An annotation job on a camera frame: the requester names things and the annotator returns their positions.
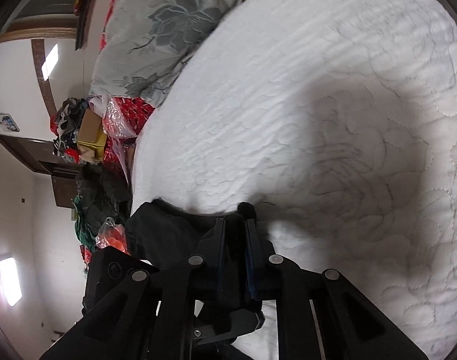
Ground pile of mixed clothes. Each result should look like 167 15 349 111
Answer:
50 97 88 166

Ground green cloth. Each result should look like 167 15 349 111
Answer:
73 195 101 246

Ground orange cloth in plastic bag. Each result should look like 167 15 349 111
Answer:
96 217 129 254

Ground white quilted bed cover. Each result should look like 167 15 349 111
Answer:
131 0 457 360

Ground grey floral pillow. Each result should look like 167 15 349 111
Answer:
89 0 285 107

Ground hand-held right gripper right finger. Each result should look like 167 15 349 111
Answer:
244 218 429 360

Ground small wall picture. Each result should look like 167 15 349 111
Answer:
0 112 20 133

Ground dark green jacket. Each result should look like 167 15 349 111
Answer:
75 163 133 229

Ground yellow box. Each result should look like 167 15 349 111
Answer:
77 127 107 164

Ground brown cardboard box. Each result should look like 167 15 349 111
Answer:
78 109 103 145

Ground clear plastic bag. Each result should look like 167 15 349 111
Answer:
88 95 139 181

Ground black pants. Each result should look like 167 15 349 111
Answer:
125 199 261 308

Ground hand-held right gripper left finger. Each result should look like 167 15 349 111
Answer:
39 217 229 360

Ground long ceiling light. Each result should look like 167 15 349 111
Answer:
41 43 59 82

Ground rectangular ceiling light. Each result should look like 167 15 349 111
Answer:
0 257 23 307

